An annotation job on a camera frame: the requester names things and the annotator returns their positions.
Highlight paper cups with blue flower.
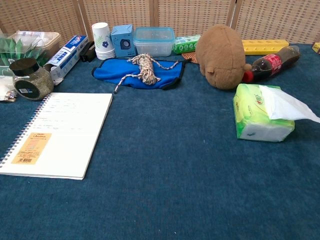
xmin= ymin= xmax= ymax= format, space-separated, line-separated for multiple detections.
xmin=91 ymin=22 xmax=117 ymax=61

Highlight clear container with blue lid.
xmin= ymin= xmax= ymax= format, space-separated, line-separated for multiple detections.
xmin=132 ymin=26 xmax=176 ymax=57

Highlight yellow plastic block tray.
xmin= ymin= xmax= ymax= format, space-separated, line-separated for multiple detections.
xmin=241 ymin=38 xmax=290 ymax=56

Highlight woven bamboo folding screen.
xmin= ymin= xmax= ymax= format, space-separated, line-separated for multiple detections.
xmin=0 ymin=0 xmax=320 ymax=51

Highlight blue cloth with black trim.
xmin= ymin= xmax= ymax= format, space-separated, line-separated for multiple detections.
xmin=91 ymin=57 xmax=188 ymax=91

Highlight brown plush toy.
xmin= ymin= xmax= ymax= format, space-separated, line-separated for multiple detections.
xmin=194 ymin=24 xmax=252 ymax=90

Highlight white tissue sheet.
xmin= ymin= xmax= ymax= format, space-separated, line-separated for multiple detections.
xmin=258 ymin=84 xmax=320 ymax=123

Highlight glass jar with black lid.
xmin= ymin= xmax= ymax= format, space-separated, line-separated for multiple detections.
xmin=9 ymin=58 xmax=55 ymax=102

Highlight dark blue carpet table cover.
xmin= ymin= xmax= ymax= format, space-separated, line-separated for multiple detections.
xmin=0 ymin=43 xmax=320 ymax=240

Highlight green soft tissue pack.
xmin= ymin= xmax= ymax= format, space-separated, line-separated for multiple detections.
xmin=232 ymin=83 xmax=296 ymax=143

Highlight blue white toothpaste box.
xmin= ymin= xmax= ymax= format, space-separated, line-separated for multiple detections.
xmin=43 ymin=34 xmax=90 ymax=86

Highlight orange woven coaster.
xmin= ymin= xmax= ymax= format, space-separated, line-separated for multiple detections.
xmin=181 ymin=51 xmax=201 ymax=65

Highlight small shiny wrapped candy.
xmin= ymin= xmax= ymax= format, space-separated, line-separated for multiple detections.
xmin=4 ymin=90 xmax=18 ymax=103

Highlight braided rope bundle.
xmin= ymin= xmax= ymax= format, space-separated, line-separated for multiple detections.
xmin=112 ymin=53 xmax=179 ymax=95

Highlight beige lidded food container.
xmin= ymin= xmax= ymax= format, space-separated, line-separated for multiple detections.
xmin=9 ymin=30 xmax=62 ymax=61

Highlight cola bottle with red label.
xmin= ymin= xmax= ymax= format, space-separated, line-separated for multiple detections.
xmin=241 ymin=44 xmax=302 ymax=83

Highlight white plastic bag with label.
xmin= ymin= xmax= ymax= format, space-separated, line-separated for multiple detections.
xmin=0 ymin=74 xmax=18 ymax=102

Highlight clear box of green packets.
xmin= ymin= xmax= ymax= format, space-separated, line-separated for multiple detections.
xmin=0 ymin=32 xmax=51 ymax=76

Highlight light blue speaker box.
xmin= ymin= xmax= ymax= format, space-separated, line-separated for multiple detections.
xmin=110 ymin=24 xmax=138 ymax=58

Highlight white spiral notebook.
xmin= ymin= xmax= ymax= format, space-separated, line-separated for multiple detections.
xmin=0 ymin=92 xmax=114 ymax=181

